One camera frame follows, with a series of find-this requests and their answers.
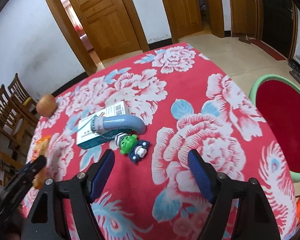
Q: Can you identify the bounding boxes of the orange cloth bundle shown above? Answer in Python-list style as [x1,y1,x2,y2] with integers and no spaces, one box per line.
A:
[31,135,51,190]

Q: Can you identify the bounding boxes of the wooden chair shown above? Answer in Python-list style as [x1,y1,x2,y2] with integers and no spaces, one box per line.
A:
[0,85,38,171]
[8,73,37,110]

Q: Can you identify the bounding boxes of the white teal medicine box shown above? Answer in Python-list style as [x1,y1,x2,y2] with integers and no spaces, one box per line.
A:
[76,101,129,150]

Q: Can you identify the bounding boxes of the apple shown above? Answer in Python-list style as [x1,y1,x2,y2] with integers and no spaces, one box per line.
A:
[36,94,57,118]

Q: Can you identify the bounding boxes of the blue curved tube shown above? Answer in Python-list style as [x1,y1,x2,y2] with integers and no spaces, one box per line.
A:
[90,114,146,135]

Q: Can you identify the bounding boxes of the green toy figure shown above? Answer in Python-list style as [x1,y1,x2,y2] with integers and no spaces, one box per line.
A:
[115,132,150,164]

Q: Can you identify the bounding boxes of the red basin green rim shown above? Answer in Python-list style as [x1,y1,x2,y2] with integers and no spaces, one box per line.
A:
[249,74,300,183]

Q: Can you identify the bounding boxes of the red floral tablecloth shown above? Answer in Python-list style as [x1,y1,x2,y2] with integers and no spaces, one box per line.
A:
[27,43,296,239]

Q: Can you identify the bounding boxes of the red door mat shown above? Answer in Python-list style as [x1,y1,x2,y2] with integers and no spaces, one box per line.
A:
[250,39,287,61]

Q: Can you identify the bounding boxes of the brown shoe near doorway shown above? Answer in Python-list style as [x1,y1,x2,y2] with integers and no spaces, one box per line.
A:
[238,35,251,44]

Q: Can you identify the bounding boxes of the left wooden door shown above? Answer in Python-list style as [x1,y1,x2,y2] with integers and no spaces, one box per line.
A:
[69,0,140,60]

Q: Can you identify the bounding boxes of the wooden door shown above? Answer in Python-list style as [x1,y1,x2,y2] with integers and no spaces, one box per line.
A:
[169,0,203,38]
[69,0,140,60]

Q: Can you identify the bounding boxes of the middle wooden door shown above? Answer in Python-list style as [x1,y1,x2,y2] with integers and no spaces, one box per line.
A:
[169,0,203,38]

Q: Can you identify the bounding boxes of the dark entrance door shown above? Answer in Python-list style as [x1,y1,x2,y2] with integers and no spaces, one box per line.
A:
[262,0,294,57]

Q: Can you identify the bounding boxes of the dark slippers by wall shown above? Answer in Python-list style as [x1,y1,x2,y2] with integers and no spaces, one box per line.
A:
[288,61,300,84]

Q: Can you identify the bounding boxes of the low wooden wall panel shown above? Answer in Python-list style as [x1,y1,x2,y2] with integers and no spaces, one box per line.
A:
[230,0,257,37]

